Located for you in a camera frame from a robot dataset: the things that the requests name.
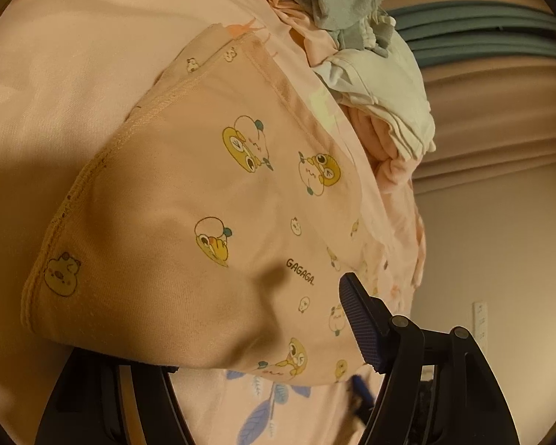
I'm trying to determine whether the pink curtain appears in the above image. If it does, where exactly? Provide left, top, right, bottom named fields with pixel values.
left=384, top=0, right=556, bottom=193

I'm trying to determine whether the pink printed bed sheet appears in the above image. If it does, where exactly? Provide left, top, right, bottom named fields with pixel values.
left=0, top=0, right=428, bottom=445

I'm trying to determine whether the pink garment pile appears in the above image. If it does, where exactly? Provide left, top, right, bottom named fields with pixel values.
left=231, top=0, right=428, bottom=289

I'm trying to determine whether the white folded garment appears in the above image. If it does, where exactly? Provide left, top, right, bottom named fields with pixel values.
left=313, top=33, right=436, bottom=161

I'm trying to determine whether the grey garment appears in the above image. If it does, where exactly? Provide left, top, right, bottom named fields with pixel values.
left=293, top=0, right=396, bottom=57

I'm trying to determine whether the white wall socket strip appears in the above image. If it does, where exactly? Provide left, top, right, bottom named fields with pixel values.
left=472, top=301, right=488, bottom=354

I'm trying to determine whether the peach cartoon print shirt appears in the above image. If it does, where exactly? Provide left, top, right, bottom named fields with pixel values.
left=21, top=25, right=383, bottom=386

